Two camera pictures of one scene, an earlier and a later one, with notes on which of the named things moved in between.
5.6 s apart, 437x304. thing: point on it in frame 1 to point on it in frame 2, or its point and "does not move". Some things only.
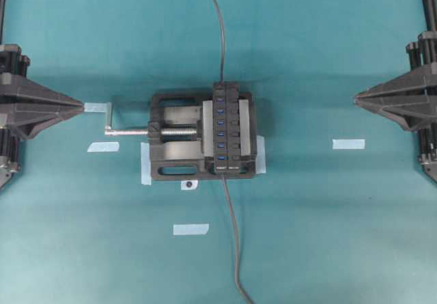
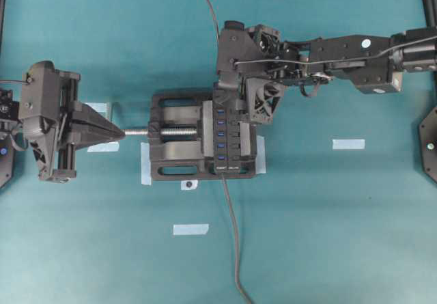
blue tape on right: x=349 y=144 does not move
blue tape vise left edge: x=145 y=164 does not move
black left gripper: x=26 y=106 to x=70 y=136
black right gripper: x=411 y=98 to x=280 y=63
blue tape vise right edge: x=260 y=158 does not move
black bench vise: x=181 y=133 does not move
